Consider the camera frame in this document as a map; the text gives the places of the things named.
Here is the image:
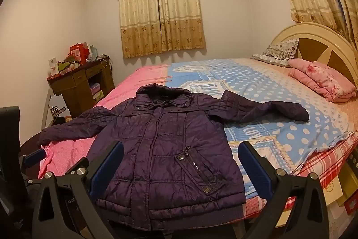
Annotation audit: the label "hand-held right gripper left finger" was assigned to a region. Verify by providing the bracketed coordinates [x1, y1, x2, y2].
[32, 141, 124, 239]

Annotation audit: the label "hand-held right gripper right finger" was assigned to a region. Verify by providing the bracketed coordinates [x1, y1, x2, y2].
[238, 141, 330, 239]

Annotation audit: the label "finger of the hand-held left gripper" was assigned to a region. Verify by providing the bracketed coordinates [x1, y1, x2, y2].
[18, 148, 47, 181]

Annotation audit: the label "purple quilted jacket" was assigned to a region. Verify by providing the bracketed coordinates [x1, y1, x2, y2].
[38, 84, 310, 232]

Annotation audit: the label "black bag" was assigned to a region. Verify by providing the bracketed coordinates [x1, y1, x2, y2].
[52, 116, 73, 126]

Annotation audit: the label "printed cardboard sign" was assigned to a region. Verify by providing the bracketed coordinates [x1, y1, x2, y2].
[48, 93, 70, 127]

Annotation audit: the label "blue polka dot bed sheet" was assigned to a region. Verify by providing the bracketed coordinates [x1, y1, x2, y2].
[166, 58, 358, 197]

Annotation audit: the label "brown wooden desk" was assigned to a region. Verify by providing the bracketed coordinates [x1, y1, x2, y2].
[47, 56, 116, 119]

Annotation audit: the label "white product box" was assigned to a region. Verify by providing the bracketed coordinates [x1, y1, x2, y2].
[48, 57, 58, 77]

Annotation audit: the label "stack of flat boxes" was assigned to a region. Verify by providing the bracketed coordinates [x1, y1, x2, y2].
[89, 82, 102, 102]

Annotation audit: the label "cream flat board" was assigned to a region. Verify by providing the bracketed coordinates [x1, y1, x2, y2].
[324, 174, 343, 204]

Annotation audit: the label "pink bed sheet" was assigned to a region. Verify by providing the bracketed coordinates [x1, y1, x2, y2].
[38, 64, 172, 179]

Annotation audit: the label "yellow cardboard box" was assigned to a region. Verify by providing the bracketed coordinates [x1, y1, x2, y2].
[336, 161, 358, 206]

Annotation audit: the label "red storage box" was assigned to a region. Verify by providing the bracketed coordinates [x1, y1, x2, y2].
[344, 197, 358, 215]

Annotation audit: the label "folded pink blanket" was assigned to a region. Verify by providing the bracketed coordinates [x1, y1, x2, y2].
[288, 58, 357, 102]

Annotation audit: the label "patterned pillow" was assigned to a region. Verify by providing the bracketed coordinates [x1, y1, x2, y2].
[252, 38, 300, 67]

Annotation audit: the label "cream wooden headboard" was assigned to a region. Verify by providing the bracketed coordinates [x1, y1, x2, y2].
[270, 22, 358, 94]

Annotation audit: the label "beige floral window curtain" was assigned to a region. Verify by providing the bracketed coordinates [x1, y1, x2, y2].
[118, 0, 207, 59]

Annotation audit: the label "tangled cables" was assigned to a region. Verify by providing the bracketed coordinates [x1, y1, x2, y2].
[96, 56, 112, 71]

